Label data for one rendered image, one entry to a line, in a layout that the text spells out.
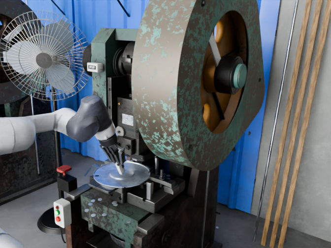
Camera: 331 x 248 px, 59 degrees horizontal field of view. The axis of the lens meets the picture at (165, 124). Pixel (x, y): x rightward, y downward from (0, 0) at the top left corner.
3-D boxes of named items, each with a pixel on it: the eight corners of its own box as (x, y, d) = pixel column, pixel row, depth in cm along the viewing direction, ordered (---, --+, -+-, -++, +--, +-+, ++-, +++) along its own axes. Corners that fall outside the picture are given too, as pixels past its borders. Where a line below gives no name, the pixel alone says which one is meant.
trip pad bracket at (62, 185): (70, 212, 163) (68, 180, 157) (58, 206, 168) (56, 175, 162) (78, 207, 168) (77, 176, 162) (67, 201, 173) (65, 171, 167)
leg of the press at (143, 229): (147, 353, 143) (151, 187, 117) (128, 340, 149) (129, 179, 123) (222, 247, 217) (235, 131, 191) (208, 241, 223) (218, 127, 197)
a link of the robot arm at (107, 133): (103, 133, 113) (107, 143, 116) (121, 113, 120) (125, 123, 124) (80, 127, 119) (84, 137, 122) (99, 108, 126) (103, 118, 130)
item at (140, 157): (144, 166, 150) (144, 156, 148) (114, 156, 160) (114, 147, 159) (161, 156, 163) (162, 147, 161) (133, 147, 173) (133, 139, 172)
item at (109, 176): (154, 185, 142) (154, 184, 142) (93, 190, 136) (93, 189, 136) (145, 161, 169) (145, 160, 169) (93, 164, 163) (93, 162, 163)
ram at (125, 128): (133, 158, 145) (134, 99, 137) (111, 151, 153) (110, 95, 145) (153, 148, 159) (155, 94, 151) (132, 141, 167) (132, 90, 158)
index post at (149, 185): (150, 200, 144) (150, 182, 141) (145, 198, 145) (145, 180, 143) (153, 198, 146) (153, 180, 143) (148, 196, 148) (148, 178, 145)
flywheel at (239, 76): (230, 189, 134) (177, 95, 78) (190, 176, 145) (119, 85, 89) (275, 67, 160) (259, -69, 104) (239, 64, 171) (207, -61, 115)
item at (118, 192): (109, 216, 139) (108, 191, 135) (88, 206, 146) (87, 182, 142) (141, 194, 159) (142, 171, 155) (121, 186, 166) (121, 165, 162)
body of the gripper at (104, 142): (92, 138, 121) (100, 153, 126) (108, 142, 116) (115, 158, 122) (103, 126, 125) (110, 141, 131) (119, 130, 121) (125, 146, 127)
